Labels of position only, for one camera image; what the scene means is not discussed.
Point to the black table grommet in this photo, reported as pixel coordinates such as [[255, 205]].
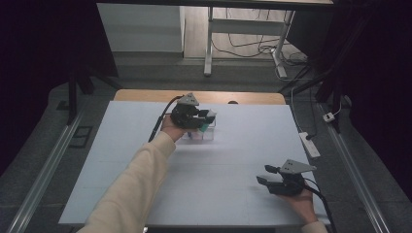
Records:
[[232, 102]]

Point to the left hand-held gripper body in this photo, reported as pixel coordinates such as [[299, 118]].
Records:
[[184, 116]]

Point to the person's left hand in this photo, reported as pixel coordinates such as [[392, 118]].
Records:
[[173, 131]]

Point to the small white adapter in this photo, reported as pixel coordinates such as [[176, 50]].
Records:
[[328, 117]]

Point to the white power strip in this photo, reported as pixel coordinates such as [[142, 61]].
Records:
[[310, 145]]

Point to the white table mat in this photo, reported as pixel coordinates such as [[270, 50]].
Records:
[[226, 149]]

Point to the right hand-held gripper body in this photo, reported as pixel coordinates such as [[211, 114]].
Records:
[[288, 186]]

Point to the black metal stand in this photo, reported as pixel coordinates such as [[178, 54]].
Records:
[[73, 97], [333, 97]]

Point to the white desk frame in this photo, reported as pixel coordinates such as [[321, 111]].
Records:
[[209, 48]]

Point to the person's right hand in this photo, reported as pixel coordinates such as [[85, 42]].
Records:
[[301, 205]]

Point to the aluminium floor rail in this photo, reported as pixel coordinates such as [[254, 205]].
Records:
[[45, 171], [353, 174]]

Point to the clear plastic organizer box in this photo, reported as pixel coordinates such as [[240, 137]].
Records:
[[209, 134]]

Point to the black floor frame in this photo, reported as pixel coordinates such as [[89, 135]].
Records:
[[81, 136]]

